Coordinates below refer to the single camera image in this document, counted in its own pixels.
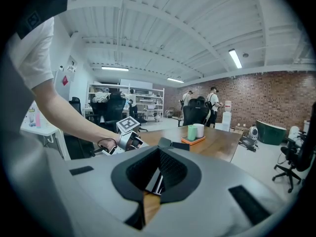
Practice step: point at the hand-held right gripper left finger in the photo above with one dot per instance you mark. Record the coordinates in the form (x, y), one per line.
(93, 189)

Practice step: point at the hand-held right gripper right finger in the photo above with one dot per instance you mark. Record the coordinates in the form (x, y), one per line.
(214, 194)

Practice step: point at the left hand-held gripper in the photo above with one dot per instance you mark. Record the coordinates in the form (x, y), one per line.
(128, 126)

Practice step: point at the person's left forearm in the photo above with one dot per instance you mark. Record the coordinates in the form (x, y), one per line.
(81, 125)

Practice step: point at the person's left hand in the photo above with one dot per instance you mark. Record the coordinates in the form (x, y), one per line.
(135, 142)

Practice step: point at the green cup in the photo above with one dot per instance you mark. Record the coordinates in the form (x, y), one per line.
(192, 132)

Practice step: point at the orange tray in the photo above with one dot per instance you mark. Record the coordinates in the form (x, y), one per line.
(195, 141)

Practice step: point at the white cup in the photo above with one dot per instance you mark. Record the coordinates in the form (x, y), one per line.
(200, 130)

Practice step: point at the white shelving rack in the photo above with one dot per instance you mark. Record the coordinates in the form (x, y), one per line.
(148, 100)

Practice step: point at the black wrist band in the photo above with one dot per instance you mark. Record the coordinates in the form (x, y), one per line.
(106, 139)

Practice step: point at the wooden table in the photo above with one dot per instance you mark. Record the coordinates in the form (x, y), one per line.
(217, 142)

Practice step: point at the black floor case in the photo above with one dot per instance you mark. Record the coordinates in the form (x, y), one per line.
(248, 143)

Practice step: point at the ceiling light tube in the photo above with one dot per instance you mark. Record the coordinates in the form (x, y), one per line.
(114, 68)
(175, 80)
(235, 58)

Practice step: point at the white water dispenser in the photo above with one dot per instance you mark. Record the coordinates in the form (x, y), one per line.
(227, 117)

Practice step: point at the cardboard boxes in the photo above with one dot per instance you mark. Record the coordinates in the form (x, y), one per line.
(240, 130)

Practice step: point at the white dome pet carrier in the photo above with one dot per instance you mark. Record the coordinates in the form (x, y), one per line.
(253, 132)

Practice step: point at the white desk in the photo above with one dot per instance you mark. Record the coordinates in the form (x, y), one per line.
(47, 131)

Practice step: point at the white garment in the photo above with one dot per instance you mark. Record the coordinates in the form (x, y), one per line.
(101, 96)

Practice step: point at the pink bottle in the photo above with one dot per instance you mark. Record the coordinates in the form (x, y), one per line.
(38, 120)

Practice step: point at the clear tumbler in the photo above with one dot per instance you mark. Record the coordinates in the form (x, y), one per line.
(32, 118)

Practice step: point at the person's white shirt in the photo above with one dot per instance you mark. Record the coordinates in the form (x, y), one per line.
(34, 58)

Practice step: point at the person's black chest harness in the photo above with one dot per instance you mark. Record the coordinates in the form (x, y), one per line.
(42, 9)

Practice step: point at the red wall sign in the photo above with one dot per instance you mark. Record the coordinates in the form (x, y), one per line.
(65, 80)

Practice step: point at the white wall poster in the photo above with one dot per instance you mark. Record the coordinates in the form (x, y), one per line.
(72, 64)

